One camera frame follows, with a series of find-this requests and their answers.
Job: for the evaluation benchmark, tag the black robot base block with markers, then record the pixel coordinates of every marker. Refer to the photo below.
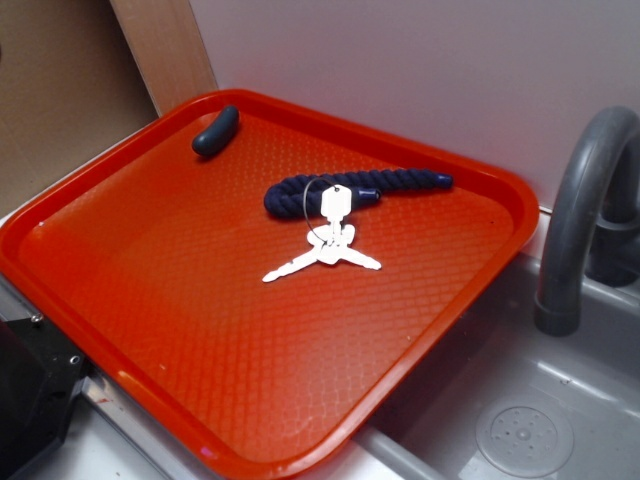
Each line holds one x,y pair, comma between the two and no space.
42,372

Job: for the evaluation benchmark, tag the red plastic tray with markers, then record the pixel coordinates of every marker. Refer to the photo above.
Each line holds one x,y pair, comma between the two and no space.
152,260

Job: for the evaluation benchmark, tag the dark grey curved cylinder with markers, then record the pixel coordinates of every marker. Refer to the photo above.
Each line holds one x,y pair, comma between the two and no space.
214,138

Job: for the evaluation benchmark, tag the grey plastic sink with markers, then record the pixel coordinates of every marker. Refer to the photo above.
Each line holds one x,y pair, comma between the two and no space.
500,400

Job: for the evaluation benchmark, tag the wooden board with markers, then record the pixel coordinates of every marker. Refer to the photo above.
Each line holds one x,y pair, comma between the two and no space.
168,49

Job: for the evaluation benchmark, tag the grey toy faucet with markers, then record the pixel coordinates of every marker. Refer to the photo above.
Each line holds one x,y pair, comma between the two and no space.
594,228

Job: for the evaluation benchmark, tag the brown cardboard panel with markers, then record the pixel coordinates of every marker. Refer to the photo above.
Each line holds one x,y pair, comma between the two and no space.
70,89

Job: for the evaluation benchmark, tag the silver keys on ring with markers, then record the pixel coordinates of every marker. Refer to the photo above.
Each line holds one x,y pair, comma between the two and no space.
330,242

